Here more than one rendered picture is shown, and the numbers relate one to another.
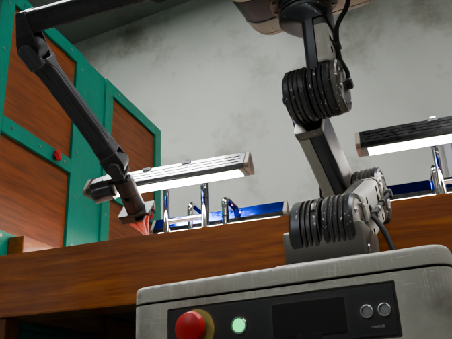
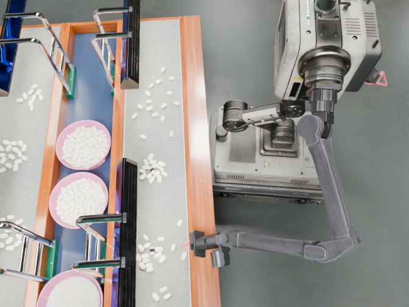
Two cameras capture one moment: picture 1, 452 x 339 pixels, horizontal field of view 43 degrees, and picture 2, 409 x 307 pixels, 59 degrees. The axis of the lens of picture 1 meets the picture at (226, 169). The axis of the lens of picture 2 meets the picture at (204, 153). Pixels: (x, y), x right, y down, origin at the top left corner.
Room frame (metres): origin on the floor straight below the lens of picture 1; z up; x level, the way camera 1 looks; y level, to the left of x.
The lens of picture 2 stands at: (1.69, 0.54, 2.35)
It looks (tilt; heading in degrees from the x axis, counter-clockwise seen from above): 66 degrees down; 251
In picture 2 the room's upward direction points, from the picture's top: 2 degrees counter-clockwise
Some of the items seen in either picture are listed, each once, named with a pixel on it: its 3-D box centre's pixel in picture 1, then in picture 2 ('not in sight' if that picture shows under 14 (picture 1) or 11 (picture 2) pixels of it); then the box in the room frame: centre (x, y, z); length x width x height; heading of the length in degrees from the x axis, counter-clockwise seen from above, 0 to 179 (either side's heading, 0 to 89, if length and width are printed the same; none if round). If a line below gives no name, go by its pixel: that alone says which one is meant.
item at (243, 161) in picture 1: (166, 175); (123, 242); (1.89, 0.21, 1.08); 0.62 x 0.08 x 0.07; 72
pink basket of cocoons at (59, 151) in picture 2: not in sight; (86, 147); (1.99, -0.40, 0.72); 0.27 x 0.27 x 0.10
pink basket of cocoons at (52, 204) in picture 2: not in sight; (81, 202); (2.07, -0.13, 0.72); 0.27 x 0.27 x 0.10
